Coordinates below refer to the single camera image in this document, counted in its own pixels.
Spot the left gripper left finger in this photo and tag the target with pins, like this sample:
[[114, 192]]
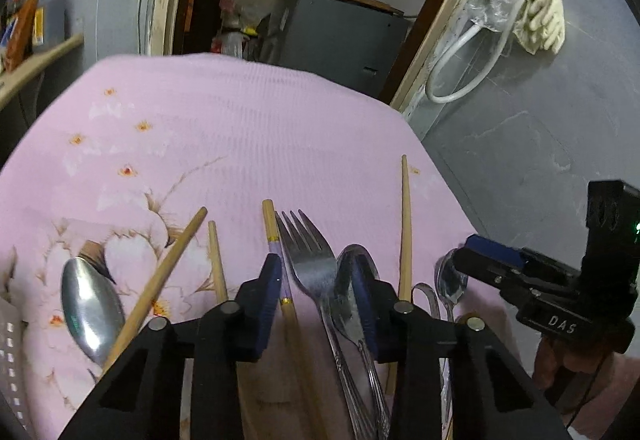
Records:
[[236, 331]]

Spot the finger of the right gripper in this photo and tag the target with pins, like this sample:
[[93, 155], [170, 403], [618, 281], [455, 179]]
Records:
[[494, 250], [493, 268]]

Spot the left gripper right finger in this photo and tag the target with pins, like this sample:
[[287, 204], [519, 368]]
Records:
[[399, 333]]

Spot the steel loop utensil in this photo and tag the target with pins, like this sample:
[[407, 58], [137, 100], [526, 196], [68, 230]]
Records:
[[430, 295]]

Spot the long wooden chopstick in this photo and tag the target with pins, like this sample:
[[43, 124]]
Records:
[[405, 254]]

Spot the gold spoon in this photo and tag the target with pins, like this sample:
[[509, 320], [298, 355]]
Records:
[[450, 288]]

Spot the steel teaspoon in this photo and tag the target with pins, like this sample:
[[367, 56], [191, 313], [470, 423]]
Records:
[[347, 321]]

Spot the short wooden chopstick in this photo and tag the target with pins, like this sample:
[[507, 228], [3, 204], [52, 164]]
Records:
[[219, 281]]

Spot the plain wooden chopstick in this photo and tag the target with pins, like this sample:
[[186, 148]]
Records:
[[152, 289]]

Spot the steel fork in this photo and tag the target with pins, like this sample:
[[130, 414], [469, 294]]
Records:
[[314, 266]]

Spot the large steel spoon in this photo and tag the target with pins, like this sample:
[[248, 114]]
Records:
[[92, 309]]

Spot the person's right hand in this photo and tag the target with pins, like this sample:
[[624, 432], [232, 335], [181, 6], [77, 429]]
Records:
[[592, 368]]

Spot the pink floral tablecloth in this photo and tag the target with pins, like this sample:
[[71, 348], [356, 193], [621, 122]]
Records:
[[136, 145]]

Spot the white perforated utensil holder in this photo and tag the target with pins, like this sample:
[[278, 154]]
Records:
[[14, 406]]

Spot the dark grey cabinet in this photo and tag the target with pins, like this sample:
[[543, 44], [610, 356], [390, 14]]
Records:
[[350, 44]]

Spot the wooden counter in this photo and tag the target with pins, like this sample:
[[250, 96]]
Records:
[[13, 81]]

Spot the orange sauce bottle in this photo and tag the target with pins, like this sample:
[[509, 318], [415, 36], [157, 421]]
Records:
[[20, 35]]

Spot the large oil jug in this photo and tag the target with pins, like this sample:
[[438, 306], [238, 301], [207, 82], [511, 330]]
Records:
[[48, 29]]

